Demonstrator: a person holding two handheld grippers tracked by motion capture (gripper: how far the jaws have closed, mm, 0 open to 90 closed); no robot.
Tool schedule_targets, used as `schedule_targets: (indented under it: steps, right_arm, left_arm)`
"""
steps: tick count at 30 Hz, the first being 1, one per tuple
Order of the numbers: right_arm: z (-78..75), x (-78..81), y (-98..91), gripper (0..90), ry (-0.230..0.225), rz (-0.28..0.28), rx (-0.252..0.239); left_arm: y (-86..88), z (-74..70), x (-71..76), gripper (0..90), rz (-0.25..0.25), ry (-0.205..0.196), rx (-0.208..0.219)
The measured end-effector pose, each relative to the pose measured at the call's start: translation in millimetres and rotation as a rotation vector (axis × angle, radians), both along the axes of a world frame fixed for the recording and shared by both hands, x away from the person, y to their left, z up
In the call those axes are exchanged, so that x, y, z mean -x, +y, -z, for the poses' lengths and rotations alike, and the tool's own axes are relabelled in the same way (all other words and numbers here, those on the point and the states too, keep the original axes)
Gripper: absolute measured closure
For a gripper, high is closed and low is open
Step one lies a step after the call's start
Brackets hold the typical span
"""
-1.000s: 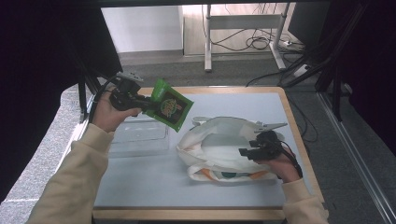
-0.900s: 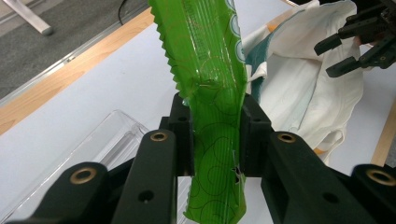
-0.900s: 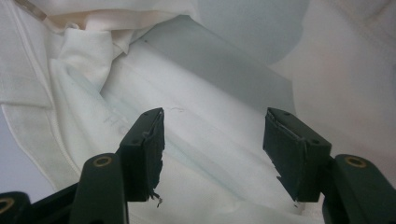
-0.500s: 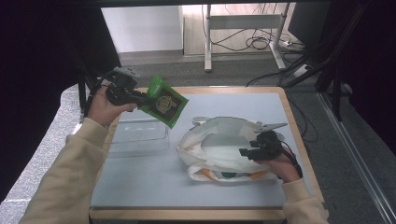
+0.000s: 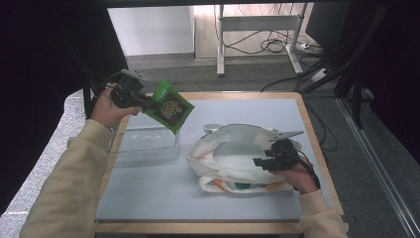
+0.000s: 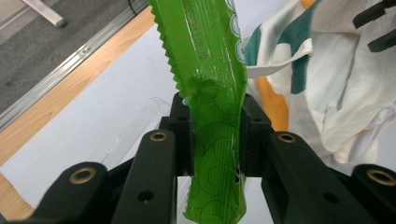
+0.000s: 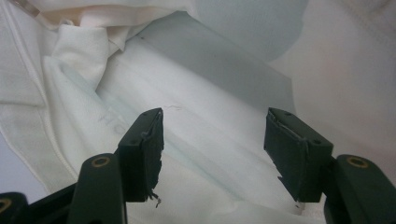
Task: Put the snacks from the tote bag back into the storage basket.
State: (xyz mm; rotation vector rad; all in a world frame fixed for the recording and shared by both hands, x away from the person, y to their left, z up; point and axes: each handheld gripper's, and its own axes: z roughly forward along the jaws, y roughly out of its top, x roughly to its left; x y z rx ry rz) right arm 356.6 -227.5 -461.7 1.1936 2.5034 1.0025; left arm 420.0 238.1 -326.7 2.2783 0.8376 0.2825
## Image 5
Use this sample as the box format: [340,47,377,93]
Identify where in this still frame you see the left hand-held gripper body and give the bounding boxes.
[110,68,149,109]

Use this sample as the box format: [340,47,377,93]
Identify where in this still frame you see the black curtain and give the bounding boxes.
[0,0,130,216]
[356,0,420,157]

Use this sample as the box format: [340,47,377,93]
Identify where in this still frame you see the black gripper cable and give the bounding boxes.
[94,70,126,97]
[296,150,322,190]

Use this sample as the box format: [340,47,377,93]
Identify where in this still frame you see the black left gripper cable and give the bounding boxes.
[94,70,126,97]

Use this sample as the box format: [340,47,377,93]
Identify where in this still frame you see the wooden framed work board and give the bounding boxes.
[95,97,335,222]

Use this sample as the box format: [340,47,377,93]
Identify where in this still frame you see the clear plastic container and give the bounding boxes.
[107,126,181,169]

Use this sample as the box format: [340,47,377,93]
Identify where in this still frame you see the white tote bag coloured patches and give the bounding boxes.
[186,123,303,194]

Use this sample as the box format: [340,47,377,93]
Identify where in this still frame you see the green snack packet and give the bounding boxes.
[143,78,196,136]

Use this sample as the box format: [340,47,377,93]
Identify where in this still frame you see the white power strip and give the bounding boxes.
[311,67,330,82]

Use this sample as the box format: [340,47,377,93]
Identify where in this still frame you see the thin black floor cable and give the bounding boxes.
[302,98,339,153]

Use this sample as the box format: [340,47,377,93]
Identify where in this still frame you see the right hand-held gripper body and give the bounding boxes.
[263,130,305,172]

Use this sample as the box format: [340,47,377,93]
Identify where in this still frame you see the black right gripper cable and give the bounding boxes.
[296,150,322,190]

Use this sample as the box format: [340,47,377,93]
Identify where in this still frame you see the person's right hand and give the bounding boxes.
[270,158,320,195]

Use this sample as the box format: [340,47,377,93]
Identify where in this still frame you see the person's left hand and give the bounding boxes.
[90,82,143,130]

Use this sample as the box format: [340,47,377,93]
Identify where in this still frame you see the tangle of black floor cables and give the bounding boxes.
[214,3,326,58]

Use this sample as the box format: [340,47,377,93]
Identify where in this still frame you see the white metal desk frame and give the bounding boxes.
[216,3,310,77]

